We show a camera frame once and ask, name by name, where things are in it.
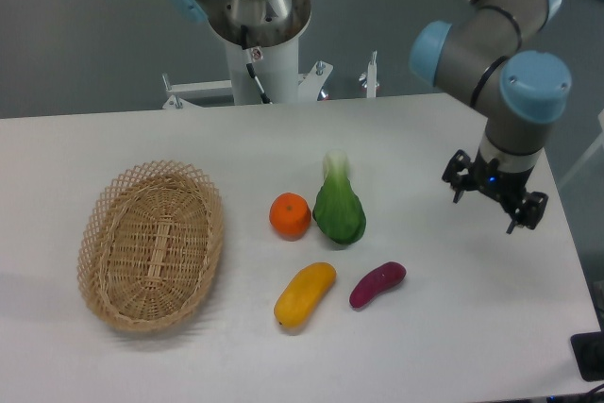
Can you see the white metal base frame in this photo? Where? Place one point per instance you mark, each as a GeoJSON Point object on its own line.
{"type": "Point", "coordinates": [311, 87]}

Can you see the purple sweet potato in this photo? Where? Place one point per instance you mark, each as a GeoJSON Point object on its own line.
{"type": "Point", "coordinates": [376, 282]}

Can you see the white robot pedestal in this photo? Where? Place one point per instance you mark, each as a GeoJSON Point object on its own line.
{"type": "Point", "coordinates": [261, 39]}

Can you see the oval wicker basket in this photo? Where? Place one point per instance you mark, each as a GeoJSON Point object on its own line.
{"type": "Point", "coordinates": [152, 246]}

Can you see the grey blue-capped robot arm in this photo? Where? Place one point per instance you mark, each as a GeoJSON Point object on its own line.
{"type": "Point", "coordinates": [481, 63]}

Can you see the black device at table edge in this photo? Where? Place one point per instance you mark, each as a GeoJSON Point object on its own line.
{"type": "Point", "coordinates": [588, 352]}

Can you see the yellow mango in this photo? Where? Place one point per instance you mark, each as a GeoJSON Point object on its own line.
{"type": "Point", "coordinates": [302, 295]}

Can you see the green bok choy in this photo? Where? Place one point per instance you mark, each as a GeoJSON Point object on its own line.
{"type": "Point", "coordinates": [338, 210]}

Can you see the orange fruit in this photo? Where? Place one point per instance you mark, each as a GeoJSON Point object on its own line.
{"type": "Point", "coordinates": [290, 216]}

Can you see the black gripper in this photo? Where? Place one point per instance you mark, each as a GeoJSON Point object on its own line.
{"type": "Point", "coordinates": [526, 209]}

